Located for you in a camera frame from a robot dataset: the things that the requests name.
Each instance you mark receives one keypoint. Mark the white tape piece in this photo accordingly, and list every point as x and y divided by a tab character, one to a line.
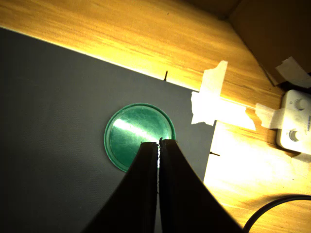
292	70
271	116
213	106

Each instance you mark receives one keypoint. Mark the white device with knobs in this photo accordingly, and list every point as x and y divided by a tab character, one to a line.
295	121

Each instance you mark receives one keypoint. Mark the dark grey mat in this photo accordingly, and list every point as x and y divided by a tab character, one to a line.
53	121

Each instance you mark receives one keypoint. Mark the round green lid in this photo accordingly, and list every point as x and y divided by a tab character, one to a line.
126	136

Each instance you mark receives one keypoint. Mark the brown cardboard partition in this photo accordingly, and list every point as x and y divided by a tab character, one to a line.
272	29

